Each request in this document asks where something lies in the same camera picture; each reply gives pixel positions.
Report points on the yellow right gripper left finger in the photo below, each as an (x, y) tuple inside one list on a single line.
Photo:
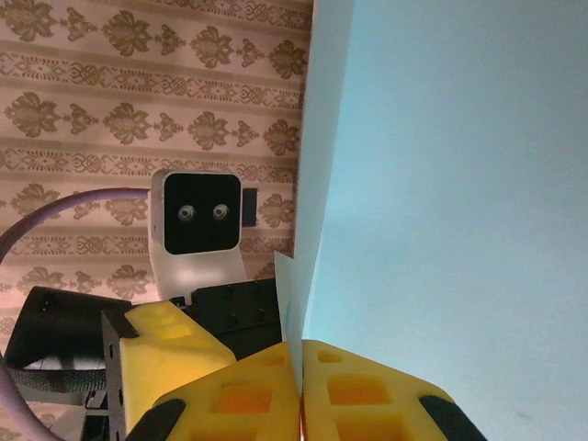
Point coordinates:
[(229, 395)]

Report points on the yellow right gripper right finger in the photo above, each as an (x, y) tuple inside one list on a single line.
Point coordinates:
[(367, 395)]

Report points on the light blue paper sheet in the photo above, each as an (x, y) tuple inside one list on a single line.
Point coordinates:
[(459, 184)]

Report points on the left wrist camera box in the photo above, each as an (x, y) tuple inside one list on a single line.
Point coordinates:
[(202, 216)]

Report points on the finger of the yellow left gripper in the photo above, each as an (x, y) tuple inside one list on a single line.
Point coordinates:
[(174, 353)]

